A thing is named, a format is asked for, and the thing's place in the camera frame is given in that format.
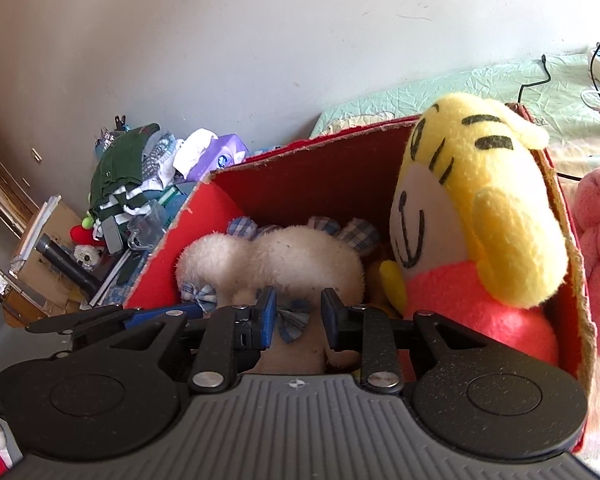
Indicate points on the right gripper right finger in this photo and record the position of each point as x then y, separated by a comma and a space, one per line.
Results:
368, 331

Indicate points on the red cardboard box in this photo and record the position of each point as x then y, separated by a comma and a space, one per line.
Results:
353, 175

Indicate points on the yellow tiger plush toy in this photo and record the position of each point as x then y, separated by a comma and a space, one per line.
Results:
472, 232

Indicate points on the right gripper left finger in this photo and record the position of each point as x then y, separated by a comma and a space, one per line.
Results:
230, 333

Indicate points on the cartoon print bed sheet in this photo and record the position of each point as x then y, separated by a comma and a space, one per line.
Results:
561, 102

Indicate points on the green striped garment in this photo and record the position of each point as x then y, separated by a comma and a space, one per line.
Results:
118, 173

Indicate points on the black cylinder flashlight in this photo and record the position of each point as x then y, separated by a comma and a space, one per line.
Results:
61, 260

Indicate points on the white bunny plush toy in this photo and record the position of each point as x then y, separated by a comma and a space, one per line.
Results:
299, 262

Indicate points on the purple tissue pack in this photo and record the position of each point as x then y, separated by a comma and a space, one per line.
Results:
210, 153

